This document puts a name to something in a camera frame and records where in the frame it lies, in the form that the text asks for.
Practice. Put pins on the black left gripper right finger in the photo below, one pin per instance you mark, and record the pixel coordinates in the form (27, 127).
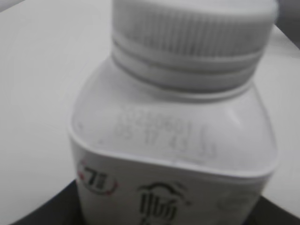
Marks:
(267, 213)

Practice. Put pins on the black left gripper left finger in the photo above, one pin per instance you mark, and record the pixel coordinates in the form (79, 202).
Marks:
(63, 209)

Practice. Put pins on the white square drink bottle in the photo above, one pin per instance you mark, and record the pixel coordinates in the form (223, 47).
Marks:
(149, 156)

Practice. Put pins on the white ribbed screw cap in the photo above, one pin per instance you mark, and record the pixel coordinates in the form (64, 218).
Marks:
(192, 45)

